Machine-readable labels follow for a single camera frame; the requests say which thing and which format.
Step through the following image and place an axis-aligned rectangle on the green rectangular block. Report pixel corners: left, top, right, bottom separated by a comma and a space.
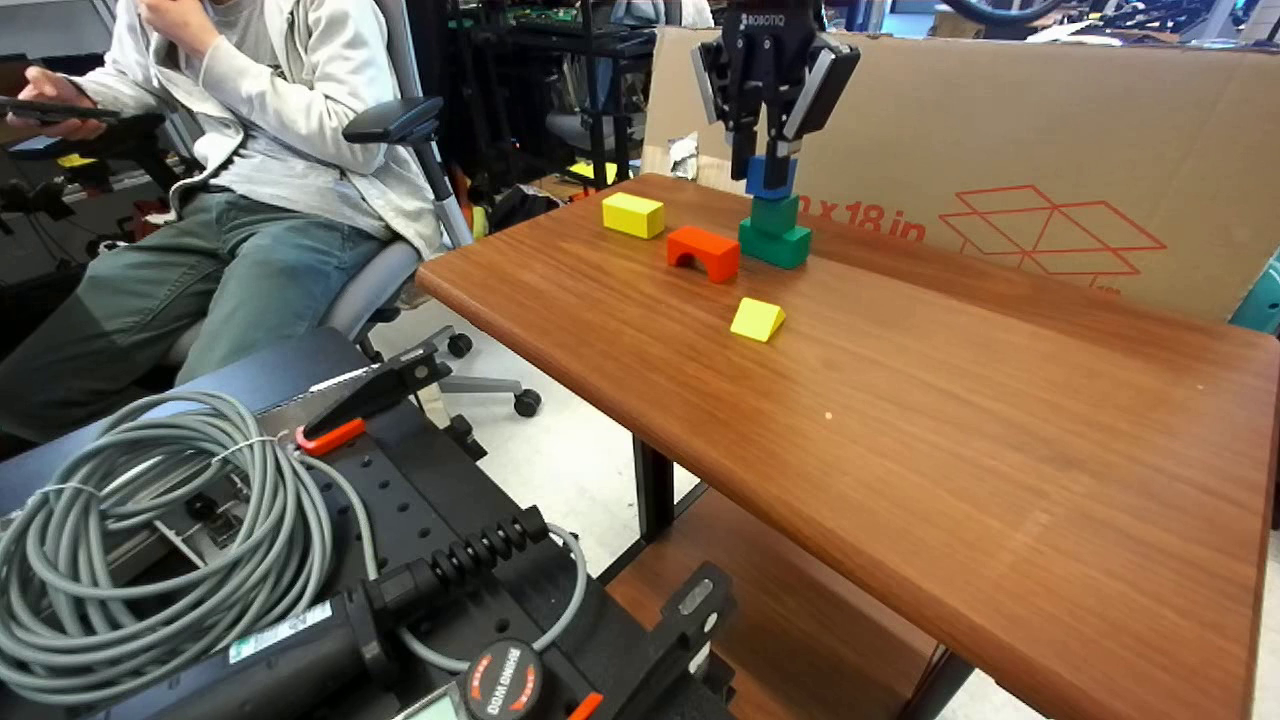
736, 220, 813, 271

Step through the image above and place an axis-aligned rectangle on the black mounting base plate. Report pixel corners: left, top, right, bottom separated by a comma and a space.
0, 322, 741, 720

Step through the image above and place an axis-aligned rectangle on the orange arch block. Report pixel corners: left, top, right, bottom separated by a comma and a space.
663, 222, 741, 283

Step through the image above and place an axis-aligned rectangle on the green square block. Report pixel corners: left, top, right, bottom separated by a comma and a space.
752, 195, 795, 234

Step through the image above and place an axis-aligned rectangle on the yellow rectangular block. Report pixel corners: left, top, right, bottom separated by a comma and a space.
601, 192, 666, 241

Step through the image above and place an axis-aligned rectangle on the black emergency stop button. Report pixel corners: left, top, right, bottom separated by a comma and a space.
465, 640, 545, 720

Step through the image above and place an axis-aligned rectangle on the blue cube block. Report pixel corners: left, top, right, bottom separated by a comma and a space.
745, 154, 795, 198

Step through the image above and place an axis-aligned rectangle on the left orange black clamp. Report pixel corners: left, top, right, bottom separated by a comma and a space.
259, 345, 446, 459

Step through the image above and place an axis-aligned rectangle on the grey coiled cable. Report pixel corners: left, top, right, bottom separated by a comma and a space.
0, 387, 384, 712

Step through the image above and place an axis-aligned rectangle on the grey office chair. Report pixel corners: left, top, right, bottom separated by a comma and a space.
172, 0, 546, 425

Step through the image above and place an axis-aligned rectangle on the yellow triangular block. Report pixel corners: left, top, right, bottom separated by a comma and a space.
729, 296, 788, 345

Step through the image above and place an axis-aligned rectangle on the wooden table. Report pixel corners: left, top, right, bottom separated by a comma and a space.
419, 198, 1276, 720

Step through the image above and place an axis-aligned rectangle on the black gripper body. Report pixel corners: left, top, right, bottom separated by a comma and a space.
694, 0, 859, 136

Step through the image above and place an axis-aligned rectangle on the seated person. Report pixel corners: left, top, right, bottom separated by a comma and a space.
0, 0, 446, 457

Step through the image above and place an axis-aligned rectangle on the cardboard box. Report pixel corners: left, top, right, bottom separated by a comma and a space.
637, 25, 1280, 326

